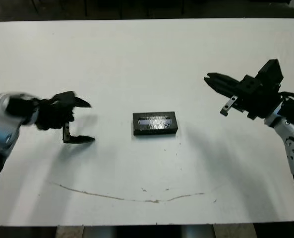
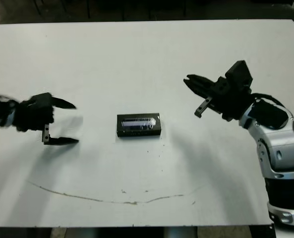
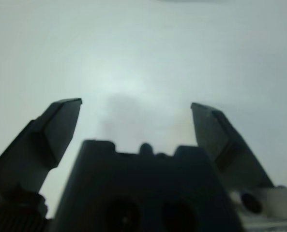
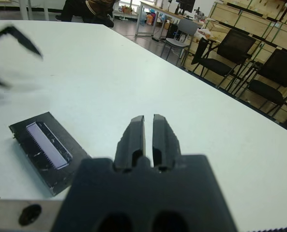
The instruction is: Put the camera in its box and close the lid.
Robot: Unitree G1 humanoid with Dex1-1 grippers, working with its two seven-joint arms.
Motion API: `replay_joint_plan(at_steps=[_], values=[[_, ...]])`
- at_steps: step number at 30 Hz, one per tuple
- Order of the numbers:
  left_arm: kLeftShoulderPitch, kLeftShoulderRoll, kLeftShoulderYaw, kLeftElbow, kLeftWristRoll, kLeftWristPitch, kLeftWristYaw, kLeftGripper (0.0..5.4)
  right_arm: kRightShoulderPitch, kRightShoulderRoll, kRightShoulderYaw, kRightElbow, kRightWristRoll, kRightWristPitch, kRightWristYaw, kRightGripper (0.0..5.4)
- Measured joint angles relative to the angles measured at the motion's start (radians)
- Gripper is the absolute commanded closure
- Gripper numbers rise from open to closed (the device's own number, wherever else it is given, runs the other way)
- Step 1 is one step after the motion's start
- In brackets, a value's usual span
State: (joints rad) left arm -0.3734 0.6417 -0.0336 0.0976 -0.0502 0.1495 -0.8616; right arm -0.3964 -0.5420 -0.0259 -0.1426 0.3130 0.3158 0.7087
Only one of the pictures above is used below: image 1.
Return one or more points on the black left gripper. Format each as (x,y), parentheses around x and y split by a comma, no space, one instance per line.
(55,111)

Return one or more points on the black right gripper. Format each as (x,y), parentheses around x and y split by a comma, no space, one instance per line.
(260,99)

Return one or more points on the black box lid with window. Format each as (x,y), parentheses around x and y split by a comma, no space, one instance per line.
(155,124)

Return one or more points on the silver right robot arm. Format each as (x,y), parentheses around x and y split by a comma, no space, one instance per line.
(293,138)

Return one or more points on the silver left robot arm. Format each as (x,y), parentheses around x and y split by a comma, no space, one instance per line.
(3,119)

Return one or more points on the silver left robot leg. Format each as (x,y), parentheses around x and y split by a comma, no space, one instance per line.
(99,232)

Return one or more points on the silver robot leg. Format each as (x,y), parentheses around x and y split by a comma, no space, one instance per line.
(99,232)
(198,232)

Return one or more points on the silver right robot leg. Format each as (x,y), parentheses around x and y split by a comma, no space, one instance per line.
(198,232)

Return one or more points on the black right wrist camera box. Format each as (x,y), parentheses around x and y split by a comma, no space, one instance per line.
(270,72)

